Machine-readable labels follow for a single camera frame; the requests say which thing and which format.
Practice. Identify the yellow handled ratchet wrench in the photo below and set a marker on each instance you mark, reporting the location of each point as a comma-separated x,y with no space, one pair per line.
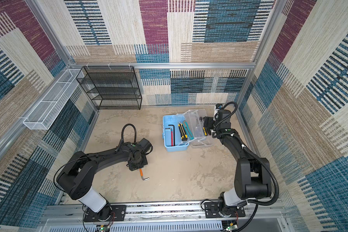
203,126

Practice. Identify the yellow black utility knife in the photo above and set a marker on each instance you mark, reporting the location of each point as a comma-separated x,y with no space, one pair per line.
183,133

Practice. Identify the light blue plastic toolbox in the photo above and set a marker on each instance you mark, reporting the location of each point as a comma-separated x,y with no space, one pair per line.
189,116

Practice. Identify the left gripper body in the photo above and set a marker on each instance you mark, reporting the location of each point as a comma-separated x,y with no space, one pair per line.
143,162

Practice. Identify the black wire mesh shelf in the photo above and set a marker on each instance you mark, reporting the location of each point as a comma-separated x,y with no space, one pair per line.
111,87

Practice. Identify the teal utility knife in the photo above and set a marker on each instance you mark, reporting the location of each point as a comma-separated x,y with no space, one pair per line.
188,131

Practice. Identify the white wire mesh basket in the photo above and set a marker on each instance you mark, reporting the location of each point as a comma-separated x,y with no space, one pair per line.
50,106

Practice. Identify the red handled hex key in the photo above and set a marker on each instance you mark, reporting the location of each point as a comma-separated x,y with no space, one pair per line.
168,139

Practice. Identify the aluminium front rail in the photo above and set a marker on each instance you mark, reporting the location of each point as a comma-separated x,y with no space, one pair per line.
177,216

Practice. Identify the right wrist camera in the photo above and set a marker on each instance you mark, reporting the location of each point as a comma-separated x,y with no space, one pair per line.
217,107

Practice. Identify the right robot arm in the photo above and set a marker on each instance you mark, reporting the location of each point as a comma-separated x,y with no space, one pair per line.
254,180

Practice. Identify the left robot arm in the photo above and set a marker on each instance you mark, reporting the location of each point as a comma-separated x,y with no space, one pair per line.
75,178

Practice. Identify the long black hex key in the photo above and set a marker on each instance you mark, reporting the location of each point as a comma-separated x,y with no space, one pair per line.
171,129

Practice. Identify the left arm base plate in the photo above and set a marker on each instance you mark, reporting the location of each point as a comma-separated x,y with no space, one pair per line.
107,214

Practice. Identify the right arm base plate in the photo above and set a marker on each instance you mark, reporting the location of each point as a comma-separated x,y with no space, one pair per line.
216,210

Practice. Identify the orange handled hex key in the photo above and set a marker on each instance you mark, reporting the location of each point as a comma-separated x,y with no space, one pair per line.
142,176

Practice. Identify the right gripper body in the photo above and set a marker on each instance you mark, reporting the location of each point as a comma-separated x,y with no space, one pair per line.
209,121

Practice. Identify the small clear handled screwdriver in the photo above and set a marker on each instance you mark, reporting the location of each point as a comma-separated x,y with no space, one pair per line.
197,127

